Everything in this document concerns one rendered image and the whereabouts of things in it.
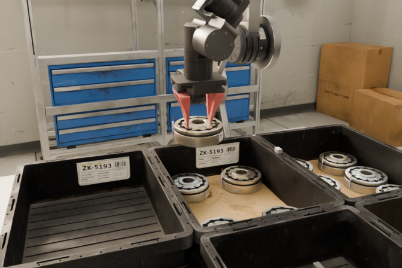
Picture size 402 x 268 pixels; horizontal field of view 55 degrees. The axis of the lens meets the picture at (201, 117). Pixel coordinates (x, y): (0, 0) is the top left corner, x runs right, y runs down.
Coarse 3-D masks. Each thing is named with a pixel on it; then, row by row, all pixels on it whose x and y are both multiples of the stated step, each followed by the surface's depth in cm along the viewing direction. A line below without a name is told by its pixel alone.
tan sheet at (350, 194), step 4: (312, 160) 115; (316, 160) 115; (312, 164) 112; (316, 164) 112; (316, 168) 110; (316, 172) 107; (320, 172) 107; (324, 172) 107; (332, 176) 105; (336, 176) 105; (340, 176) 105; (336, 180) 103; (340, 180) 103; (340, 184) 100; (344, 188) 98; (348, 188) 98; (344, 192) 96; (348, 192) 96; (352, 192) 96; (348, 196) 94; (352, 196) 94; (356, 196) 94
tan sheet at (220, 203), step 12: (216, 180) 103; (216, 192) 96; (228, 192) 96; (264, 192) 96; (192, 204) 91; (204, 204) 91; (216, 204) 91; (228, 204) 91; (240, 204) 91; (252, 204) 91; (264, 204) 91; (276, 204) 91; (204, 216) 86; (216, 216) 86; (228, 216) 86; (240, 216) 86; (252, 216) 86
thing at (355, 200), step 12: (276, 132) 109; (288, 132) 110; (360, 132) 109; (384, 144) 100; (288, 156) 93; (300, 168) 86; (324, 180) 80; (336, 192) 76; (384, 192) 76; (396, 192) 76; (348, 204) 73
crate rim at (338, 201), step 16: (176, 144) 100; (160, 160) 90; (288, 160) 90; (304, 176) 82; (176, 192) 76; (304, 208) 70; (320, 208) 70; (192, 224) 65; (224, 224) 65; (240, 224) 65
